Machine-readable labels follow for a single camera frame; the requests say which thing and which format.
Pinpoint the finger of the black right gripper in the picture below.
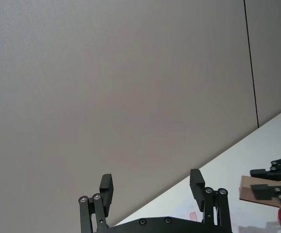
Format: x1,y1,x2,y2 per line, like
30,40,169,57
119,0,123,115
249,154,281,182
250,184,281,211

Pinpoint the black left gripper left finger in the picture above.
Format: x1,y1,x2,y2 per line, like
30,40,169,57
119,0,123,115
78,173,115,233

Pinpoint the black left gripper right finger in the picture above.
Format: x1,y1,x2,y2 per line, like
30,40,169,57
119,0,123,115
190,168,232,233

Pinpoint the brown cardboard tray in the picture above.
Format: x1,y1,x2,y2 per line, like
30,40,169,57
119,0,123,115
238,175,281,208

